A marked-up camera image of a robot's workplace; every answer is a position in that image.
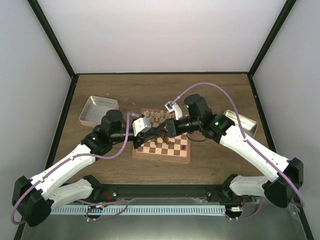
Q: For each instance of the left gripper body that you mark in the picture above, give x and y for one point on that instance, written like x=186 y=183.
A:
x=141 y=138

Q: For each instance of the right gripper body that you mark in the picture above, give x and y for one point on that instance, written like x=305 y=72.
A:
x=179 y=130

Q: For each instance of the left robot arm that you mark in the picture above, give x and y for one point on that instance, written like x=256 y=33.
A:
x=36 y=197

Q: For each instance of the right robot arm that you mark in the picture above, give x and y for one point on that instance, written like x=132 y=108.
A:
x=279 y=174

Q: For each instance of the wooden chess board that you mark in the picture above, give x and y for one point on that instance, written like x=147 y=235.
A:
x=163 y=148

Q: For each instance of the pink metal tray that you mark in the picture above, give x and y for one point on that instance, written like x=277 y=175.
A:
x=95 y=108

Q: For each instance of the gold metal tray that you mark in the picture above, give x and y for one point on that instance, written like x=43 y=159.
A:
x=249 y=126

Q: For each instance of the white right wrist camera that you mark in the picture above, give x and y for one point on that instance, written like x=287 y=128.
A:
x=174 y=109

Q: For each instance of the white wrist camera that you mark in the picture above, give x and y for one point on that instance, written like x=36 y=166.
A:
x=141 y=125
x=174 y=109

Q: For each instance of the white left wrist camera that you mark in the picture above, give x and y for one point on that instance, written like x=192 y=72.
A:
x=141 y=125

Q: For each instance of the light blue cable duct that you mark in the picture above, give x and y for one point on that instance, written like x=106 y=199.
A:
x=143 y=210

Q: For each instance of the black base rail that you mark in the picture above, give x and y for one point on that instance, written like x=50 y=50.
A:
x=210 y=192

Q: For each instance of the black enclosure frame post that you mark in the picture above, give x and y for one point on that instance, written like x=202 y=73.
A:
x=42 y=19

